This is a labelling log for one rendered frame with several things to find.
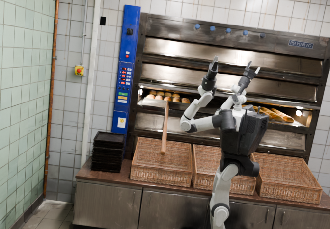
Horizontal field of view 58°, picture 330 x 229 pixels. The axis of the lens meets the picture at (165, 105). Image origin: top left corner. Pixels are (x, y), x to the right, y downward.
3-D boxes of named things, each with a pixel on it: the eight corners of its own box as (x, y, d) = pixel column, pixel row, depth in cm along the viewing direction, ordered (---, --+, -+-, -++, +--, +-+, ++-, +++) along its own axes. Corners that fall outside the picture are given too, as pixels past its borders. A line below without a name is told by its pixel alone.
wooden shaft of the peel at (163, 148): (165, 156, 169) (165, 151, 168) (159, 155, 169) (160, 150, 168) (169, 104, 337) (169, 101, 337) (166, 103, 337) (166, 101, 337)
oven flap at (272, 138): (134, 129, 312) (137, 111, 315) (303, 151, 313) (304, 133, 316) (134, 129, 307) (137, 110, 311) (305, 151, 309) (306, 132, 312)
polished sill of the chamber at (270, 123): (137, 107, 314) (137, 104, 314) (305, 130, 316) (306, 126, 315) (136, 108, 308) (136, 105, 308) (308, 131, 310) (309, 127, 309)
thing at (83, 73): (75, 74, 303) (76, 64, 302) (85, 75, 303) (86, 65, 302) (73, 74, 296) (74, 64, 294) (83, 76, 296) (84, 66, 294)
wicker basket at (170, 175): (134, 161, 316) (138, 136, 312) (187, 168, 316) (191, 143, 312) (128, 180, 268) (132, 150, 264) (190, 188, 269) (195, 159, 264)
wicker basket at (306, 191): (245, 175, 317) (250, 150, 313) (297, 182, 317) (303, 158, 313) (258, 197, 269) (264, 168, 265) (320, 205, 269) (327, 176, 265)
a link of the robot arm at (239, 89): (246, 85, 253) (239, 96, 254) (235, 78, 252) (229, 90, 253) (250, 86, 242) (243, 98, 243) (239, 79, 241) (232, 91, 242)
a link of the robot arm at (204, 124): (187, 131, 221) (216, 125, 212) (183, 137, 209) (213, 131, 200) (183, 116, 219) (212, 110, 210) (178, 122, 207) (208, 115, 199)
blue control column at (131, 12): (127, 151, 515) (142, 24, 478) (136, 152, 515) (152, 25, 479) (103, 208, 325) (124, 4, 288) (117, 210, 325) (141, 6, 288)
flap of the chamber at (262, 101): (138, 85, 289) (139, 87, 309) (320, 109, 291) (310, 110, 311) (138, 82, 290) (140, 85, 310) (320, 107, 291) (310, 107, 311)
